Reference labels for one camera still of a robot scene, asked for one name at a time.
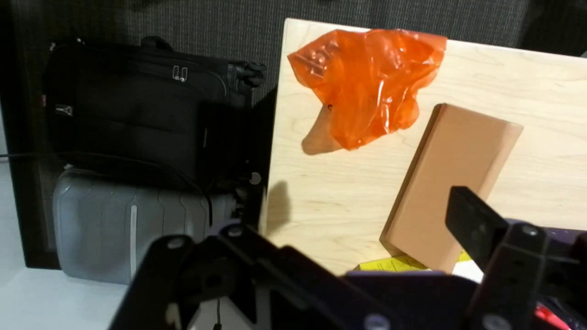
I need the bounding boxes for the orange plastic bag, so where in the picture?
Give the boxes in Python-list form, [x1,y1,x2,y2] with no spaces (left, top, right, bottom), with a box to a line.
[289,29,448,156]

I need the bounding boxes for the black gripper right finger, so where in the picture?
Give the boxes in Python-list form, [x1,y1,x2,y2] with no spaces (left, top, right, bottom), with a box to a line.
[447,187,587,330]

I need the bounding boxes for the brown cardboard case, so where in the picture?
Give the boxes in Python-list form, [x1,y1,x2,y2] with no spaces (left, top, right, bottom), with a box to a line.
[381,103,524,273]

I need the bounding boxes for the yellow sticky note box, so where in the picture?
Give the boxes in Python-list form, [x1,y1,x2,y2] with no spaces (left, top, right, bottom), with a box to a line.
[360,255,426,273]

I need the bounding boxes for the grey storage bin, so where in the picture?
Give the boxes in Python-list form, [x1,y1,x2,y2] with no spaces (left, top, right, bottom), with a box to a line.
[52,171,237,284]

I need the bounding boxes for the black suitcase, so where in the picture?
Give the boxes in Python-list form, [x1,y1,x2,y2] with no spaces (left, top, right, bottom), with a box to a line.
[43,37,265,193]

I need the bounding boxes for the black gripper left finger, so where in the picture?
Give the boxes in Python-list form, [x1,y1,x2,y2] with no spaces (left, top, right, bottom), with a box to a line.
[109,226,393,330]

